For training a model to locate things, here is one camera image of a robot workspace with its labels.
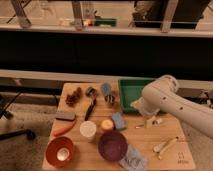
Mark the orange carrot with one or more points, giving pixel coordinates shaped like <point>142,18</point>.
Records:
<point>64,130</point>

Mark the brown grape bunch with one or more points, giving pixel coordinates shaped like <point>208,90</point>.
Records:
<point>73,98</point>

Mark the black chair base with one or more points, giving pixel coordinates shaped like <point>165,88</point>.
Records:
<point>10,130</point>

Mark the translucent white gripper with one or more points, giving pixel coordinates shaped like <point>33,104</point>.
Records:
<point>149,122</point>

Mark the grey rectangular block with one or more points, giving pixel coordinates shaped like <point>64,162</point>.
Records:
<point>67,116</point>

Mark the blue sponge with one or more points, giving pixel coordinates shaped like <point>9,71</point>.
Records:
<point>118,121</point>

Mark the purple bowl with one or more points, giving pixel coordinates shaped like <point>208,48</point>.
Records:
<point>112,146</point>

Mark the yellow orange ball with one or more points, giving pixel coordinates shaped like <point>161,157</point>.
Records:
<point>107,125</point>

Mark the green plastic tray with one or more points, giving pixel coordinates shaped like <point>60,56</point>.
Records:
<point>129,91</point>

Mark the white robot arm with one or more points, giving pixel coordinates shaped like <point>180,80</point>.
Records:
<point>160,94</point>

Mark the small metal cup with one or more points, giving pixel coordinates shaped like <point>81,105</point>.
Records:
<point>110,99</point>

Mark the white paper cup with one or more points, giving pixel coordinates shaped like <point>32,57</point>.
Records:
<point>88,130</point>

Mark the red bowl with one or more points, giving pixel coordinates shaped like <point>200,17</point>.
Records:
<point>59,152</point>

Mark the clear plastic bag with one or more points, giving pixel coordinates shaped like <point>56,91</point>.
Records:
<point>133,160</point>

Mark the black handled brush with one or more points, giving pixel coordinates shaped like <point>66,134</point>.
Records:
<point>92,93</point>

